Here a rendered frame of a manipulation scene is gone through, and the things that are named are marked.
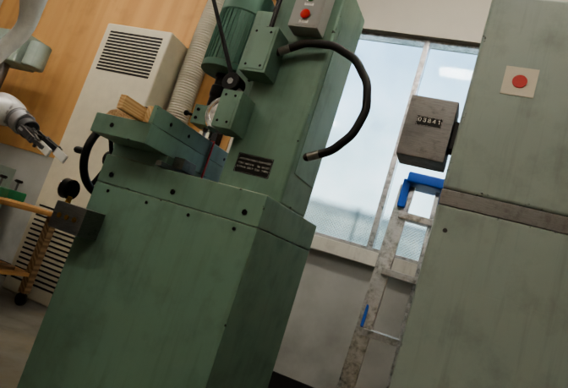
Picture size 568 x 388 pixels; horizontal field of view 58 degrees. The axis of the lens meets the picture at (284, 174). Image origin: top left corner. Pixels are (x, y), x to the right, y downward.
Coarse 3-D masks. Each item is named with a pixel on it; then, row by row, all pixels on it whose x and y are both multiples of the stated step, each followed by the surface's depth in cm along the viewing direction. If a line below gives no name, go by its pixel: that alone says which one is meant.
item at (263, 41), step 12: (252, 36) 153; (264, 36) 152; (276, 36) 151; (252, 48) 152; (264, 48) 151; (276, 48) 152; (252, 60) 151; (264, 60) 149; (276, 60) 154; (252, 72) 151; (264, 72) 149; (276, 72) 155
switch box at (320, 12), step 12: (300, 0) 153; (324, 0) 150; (300, 12) 152; (312, 12) 151; (324, 12) 150; (288, 24) 153; (300, 24) 151; (312, 24) 149; (324, 24) 152; (312, 36) 155
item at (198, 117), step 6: (198, 108) 172; (204, 108) 172; (192, 114) 173; (198, 114) 172; (204, 114) 171; (192, 120) 172; (198, 120) 172; (204, 120) 171; (198, 126) 175; (204, 126) 172
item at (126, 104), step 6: (120, 96) 136; (126, 96) 136; (120, 102) 136; (126, 102) 136; (132, 102) 138; (138, 102) 140; (120, 108) 135; (126, 108) 137; (132, 108) 139; (138, 108) 141; (144, 108) 143; (132, 114) 139; (138, 114) 141; (144, 114) 143; (138, 120) 144
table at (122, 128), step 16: (96, 128) 149; (112, 128) 146; (128, 128) 144; (144, 128) 142; (128, 144) 152; (144, 144) 142; (160, 144) 147; (176, 144) 154; (192, 160) 163; (208, 176) 173
